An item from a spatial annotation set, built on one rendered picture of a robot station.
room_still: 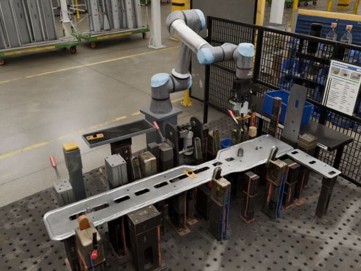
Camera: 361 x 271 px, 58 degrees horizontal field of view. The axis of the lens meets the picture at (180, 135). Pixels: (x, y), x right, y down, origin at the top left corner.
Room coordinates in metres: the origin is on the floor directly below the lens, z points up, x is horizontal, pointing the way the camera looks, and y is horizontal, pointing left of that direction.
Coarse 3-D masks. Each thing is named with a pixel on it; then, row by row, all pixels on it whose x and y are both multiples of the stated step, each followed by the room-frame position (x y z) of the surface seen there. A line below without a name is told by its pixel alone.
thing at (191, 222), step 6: (192, 192) 1.38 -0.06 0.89; (186, 198) 1.39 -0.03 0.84; (192, 198) 1.38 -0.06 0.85; (186, 204) 1.39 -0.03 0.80; (192, 204) 1.38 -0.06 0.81; (186, 210) 1.39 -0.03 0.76; (192, 210) 1.38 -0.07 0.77; (186, 216) 1.40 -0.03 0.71; (192, 216) 1.38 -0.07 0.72; (192, 222) 1.36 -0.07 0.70; (198, 222) 1.36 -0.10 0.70
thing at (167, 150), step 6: (162, 144) 1.56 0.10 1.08; (168, 144) 1.57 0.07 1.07; (162, 150) 1.50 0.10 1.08; (168, 150) 1.50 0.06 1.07; (162, 156) 1.50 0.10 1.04; (168, 156) 1.50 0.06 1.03; (162, 162) 1.49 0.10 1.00; (168, 162) 1.50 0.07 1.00; (162, 168) 1.49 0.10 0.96; (168, 168) 1.51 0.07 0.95; (162, 186) 1.50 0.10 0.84
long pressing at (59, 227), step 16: (240, 144) 1.69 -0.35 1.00; (256, 144) 1.70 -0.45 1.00; (272, 144) 1.70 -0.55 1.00; (224, 160) 1.52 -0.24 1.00; (240, 160) 1.52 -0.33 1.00; (256, 160) 1.52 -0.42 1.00; (160, 176) 1.37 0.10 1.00; (176, 176) 1.37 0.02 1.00; (192, 176) 1.37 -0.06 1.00; (208, 176) 1.37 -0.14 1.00; (112, 192) 1.24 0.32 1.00; (128, 192) 1.24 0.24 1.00; (160, 192) 1.24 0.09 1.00; (176, 192) 1.24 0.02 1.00; (64, 208) 1.13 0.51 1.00; (80, 208) 1.13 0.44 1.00; (112, 208) 1.13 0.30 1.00; (128, 208) 1.13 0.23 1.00; (48, 224) 1.03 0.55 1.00; (64, 224) 1.03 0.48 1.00; (96, 224) 1.03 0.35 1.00
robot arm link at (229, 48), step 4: (224, 44) 1.64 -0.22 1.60; (228, 44) 1.62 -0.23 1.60; (232, 44) 1.62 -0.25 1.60; (224, 48) 1.56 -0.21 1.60; (228, 48) 1.57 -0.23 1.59; (232, 48) 1.57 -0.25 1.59; (228, 52) 1.56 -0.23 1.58; (232, 52) 1.56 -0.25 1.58; (228, 56) 1.56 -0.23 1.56; (232, 56) 1.55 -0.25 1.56; (224, 60) 1.55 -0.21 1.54; (228, 60) 1.58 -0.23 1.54; (232, 60) 1.57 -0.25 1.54
